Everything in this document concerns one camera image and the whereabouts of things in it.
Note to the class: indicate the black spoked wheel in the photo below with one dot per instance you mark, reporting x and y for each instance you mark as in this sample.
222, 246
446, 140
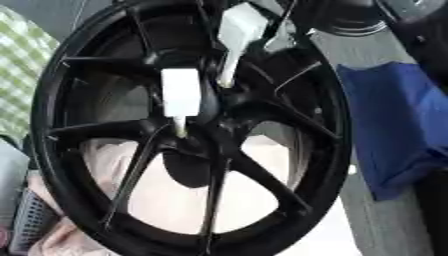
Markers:
81, 186

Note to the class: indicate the blue cloth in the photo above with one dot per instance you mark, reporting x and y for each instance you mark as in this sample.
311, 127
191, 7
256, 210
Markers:
396, 126

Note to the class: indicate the grey perforated basket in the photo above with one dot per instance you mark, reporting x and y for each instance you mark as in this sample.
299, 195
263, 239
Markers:
32, 220

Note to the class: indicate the black round tyre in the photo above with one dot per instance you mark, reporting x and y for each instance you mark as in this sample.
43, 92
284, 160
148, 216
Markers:
361, 16

